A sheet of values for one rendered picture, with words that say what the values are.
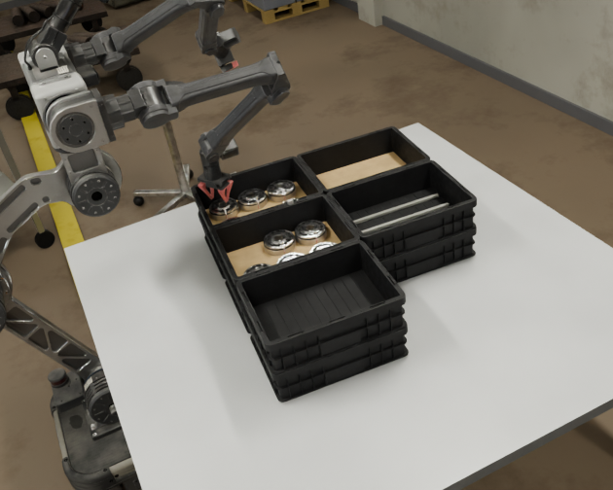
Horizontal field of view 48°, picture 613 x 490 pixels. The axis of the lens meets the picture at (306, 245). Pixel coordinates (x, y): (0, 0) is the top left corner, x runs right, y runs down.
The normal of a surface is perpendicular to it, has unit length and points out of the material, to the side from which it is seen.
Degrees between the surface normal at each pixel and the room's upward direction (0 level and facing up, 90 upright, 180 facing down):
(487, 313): 0
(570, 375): 0
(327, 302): 0
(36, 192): 90
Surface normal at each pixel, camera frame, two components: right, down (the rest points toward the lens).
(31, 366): -0.13, -0.80
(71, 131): 0.43, 0.49
